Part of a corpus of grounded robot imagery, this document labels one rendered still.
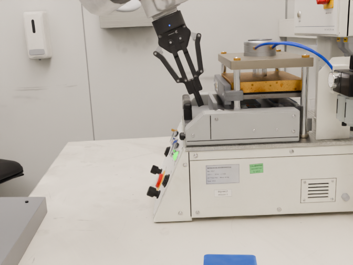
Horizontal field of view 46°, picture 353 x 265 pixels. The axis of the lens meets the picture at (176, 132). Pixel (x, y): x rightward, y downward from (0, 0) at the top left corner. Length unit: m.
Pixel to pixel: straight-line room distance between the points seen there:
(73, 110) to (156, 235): 1.77
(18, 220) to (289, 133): 0.62
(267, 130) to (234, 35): 1.68
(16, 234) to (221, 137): 0.47
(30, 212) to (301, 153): 0.62
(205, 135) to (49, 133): 1.85
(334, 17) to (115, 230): 0.66
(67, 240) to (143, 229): 0.17
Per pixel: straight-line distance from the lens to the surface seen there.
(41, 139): 2.69
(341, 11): 0.95
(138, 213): 1.04
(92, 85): 2.57
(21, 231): 0.93
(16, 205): 1.06
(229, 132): 0.92
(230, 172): 0.94
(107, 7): 1.02
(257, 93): 0.98
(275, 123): 0.93
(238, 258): 0.84
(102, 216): 1.04
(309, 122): 1.01
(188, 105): 0.99
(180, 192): 0.95
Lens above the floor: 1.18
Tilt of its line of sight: 14 degrees down
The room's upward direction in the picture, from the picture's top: 2 degrees counter-clockwise
